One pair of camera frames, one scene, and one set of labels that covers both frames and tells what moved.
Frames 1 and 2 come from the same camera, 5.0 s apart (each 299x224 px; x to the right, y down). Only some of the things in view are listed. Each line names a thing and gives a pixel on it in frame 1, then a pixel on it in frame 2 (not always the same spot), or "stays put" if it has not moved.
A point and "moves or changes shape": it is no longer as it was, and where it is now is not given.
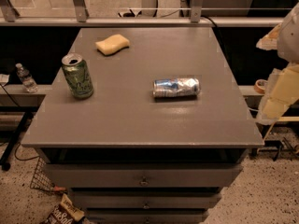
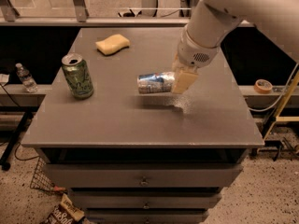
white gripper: [290, 39] → [193, 52]
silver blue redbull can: [177, 87] moves or changes shape
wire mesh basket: [42, 179] stays put
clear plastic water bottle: [26, 77] stays put
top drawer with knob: [144, 175] stays put
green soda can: [78, 76] stays put
